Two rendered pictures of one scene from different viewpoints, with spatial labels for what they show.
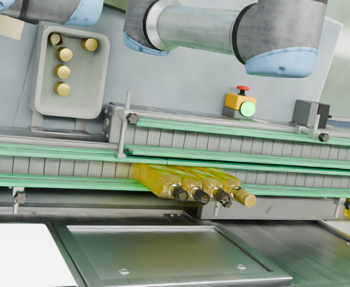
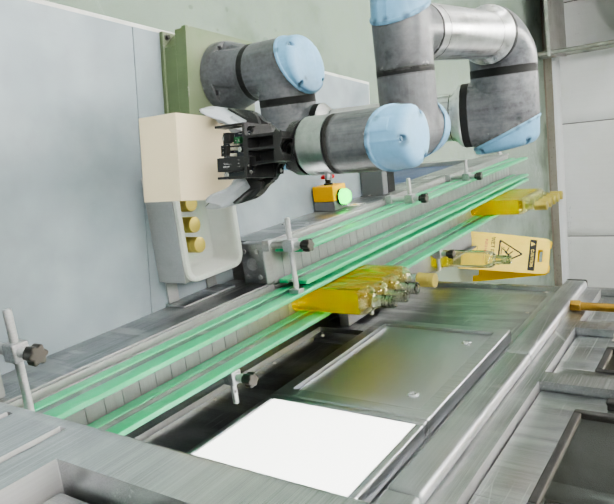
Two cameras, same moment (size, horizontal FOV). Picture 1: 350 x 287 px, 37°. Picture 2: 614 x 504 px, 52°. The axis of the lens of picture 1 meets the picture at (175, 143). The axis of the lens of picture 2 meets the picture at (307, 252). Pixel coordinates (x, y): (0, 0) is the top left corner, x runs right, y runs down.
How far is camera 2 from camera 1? 73 cm
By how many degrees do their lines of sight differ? 27
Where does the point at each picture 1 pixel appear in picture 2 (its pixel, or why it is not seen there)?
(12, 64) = (130, 237)
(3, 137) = (182, 325)
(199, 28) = not seen: hidden behind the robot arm
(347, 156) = (420, 209)
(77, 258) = (366, 405)
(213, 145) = (339, 245)
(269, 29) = (509, 106)
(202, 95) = (294, 198)
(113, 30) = not seen: hidden behind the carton
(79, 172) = (253, 329)
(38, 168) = (220, 344)
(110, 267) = (399, 398)
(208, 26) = not seen: hidden behind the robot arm
